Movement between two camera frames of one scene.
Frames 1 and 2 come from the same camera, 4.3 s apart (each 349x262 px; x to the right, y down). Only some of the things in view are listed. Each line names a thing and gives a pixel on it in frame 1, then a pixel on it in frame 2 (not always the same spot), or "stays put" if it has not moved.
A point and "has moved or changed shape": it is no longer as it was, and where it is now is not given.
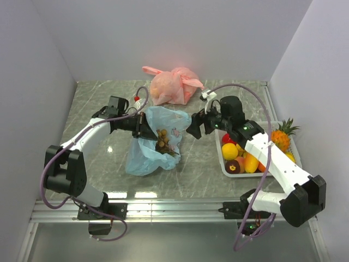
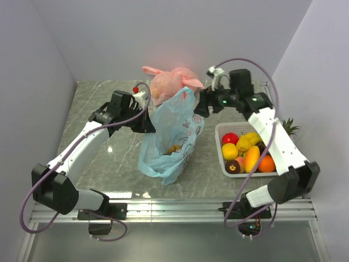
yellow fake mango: [251, 163] stays put
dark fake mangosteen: [232, 166] stays put
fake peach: [241, 162] stays put
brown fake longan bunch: [162, 146] → [174, 148]
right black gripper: [198, 118] → [202, 108]
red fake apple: [226, 139] stays put
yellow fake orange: [229, 151] stays put
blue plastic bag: [144, 157] has moved or changed shape
